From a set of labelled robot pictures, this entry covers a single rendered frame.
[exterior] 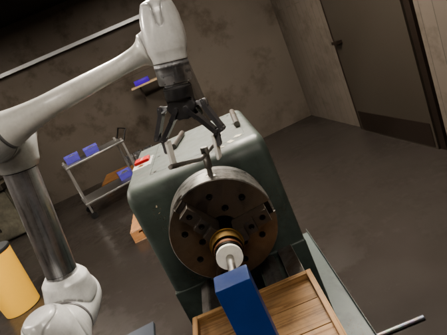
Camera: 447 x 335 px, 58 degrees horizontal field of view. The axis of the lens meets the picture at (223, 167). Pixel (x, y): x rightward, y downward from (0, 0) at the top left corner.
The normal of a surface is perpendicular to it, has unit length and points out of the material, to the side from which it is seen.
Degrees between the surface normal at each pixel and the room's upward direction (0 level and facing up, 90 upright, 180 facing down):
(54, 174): 90
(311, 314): 0
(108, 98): 90
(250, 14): 90
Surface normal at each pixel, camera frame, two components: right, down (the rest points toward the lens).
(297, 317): -0.39, -0.87
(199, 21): 0.21, 0.22
